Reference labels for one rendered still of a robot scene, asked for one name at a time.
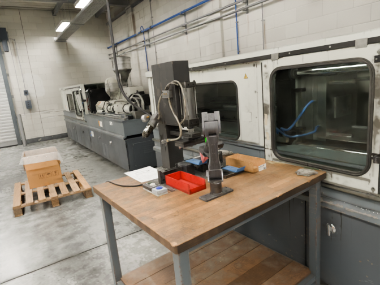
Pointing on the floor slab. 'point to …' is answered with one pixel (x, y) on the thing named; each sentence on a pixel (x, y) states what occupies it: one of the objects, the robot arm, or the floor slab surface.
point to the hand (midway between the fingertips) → (203, 161)
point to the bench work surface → (214, 230)
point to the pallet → (50, 191)
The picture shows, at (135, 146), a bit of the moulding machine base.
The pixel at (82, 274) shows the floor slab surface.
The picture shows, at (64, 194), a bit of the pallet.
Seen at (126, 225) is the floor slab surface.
